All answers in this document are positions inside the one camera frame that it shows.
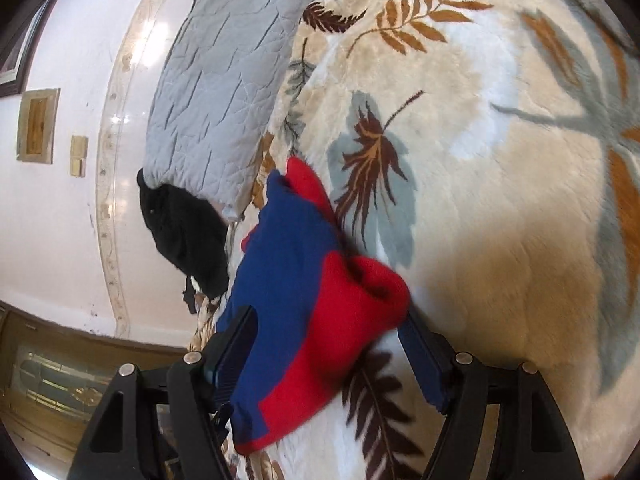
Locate red and blue sweater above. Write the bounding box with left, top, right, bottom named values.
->
left=215, top=156, right=412, bottom=457

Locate large framed painting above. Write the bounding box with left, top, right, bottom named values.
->
left=0, top=0, right=53, bottom=99

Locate black clothing pile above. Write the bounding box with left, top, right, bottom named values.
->
left=136, top=167, right=232, bottom=301

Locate grey quilted pillow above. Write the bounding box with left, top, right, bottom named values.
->
left=149, top=0, right=321, bottom=224

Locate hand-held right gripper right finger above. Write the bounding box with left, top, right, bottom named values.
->
left=397, top=310, right=586, bottom=480

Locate gold framed wall panel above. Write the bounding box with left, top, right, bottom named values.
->
left=16, top=88, right=61, bottom=165

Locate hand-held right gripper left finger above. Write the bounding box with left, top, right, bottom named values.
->
left=67, top=305, right=258, bottom=480

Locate leaf print fleece blanket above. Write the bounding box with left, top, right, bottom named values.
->
left=187, top=0, right=640, bottom=480

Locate wooden door with glass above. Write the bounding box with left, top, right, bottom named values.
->
left=0, top=304, right=201, bottom=480

